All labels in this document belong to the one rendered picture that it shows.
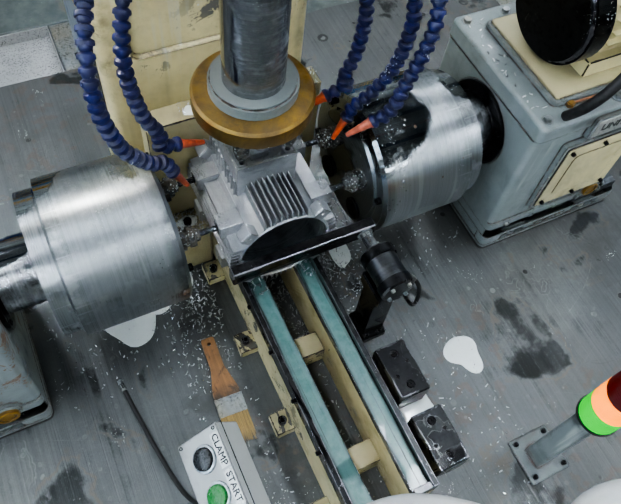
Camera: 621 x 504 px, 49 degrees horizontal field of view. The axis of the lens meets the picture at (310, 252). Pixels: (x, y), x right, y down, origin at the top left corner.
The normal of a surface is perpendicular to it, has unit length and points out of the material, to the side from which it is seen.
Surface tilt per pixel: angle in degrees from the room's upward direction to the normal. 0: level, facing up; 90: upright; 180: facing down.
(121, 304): 81
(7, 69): 0
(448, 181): 73
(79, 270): 43
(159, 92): 90
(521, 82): 0
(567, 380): 0
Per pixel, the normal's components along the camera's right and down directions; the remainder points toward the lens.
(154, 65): 0.43, 0.80
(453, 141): 0.36, 0.18
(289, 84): 0.09, -0.51
